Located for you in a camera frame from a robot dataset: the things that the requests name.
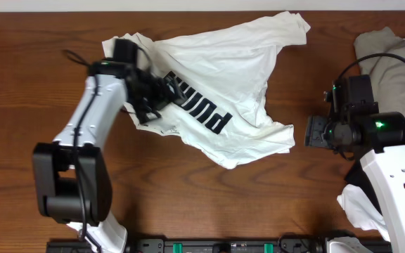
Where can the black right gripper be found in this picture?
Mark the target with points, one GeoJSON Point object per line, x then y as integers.
{"type": "Point", "coordinates": [315, 131]}

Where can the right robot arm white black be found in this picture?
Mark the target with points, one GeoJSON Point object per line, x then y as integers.
{"type": "Point", "coordinates": [377, 142]}

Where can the white Puma t-shirt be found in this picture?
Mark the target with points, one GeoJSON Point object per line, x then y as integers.
{"type": "Point", "coordinates": [224, 76]}

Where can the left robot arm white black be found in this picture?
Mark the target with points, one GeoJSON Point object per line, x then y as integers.
{"type": "Point", "coordinates": [71, 180]}

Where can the white garment bottom right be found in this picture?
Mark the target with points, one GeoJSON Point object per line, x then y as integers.
{"type": "Point", "coordinates": [360, 211]}

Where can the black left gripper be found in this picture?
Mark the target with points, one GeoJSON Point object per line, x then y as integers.
{"type": "Point", "coordinates": [159, 97]}

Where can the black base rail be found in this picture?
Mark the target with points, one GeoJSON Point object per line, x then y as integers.
{"type": "Point", "coordinates": [286, 243]}

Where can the grey garment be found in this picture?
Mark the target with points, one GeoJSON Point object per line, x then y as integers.
{"type": "Point", "coordinates": [387, 74]}

